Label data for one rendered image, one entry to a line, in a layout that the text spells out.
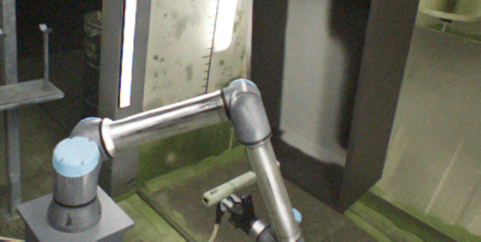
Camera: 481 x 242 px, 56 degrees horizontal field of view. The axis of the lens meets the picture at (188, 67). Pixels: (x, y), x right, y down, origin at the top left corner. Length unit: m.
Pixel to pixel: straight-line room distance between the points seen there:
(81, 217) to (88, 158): 0.21
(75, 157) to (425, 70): 2.34
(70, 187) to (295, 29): 1.41
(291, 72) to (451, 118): 1.05
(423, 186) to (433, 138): 0.29
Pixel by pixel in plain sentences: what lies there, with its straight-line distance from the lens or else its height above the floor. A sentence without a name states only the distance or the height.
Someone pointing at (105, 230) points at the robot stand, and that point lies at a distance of 1.66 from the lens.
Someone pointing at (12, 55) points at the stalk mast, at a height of 0.94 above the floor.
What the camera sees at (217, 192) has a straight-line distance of 2.03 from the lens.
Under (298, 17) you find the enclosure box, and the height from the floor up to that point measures 1.22.
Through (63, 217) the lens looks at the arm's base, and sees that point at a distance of 1.64.
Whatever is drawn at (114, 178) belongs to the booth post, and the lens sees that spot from 2.69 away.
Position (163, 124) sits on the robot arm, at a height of 0.97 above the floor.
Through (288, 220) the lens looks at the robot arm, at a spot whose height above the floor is 0.71.
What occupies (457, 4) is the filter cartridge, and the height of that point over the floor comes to 1.34.
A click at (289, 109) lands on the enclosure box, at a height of 0.66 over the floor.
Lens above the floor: 1.73
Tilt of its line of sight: 21 degrees down
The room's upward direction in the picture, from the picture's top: 7 degrees clockwise
